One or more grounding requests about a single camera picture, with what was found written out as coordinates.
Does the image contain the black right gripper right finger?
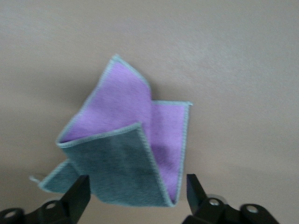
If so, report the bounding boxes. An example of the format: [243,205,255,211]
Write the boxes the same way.
[182,174,283,224]

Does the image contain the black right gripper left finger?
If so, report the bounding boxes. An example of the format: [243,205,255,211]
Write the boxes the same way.
[0,175,91,224]

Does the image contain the grey and purple towel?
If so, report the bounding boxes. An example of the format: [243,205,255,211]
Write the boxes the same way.
[29,54,193,208]

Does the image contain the brown table cover mat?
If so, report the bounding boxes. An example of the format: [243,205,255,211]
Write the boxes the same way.
[0,0,299,224]

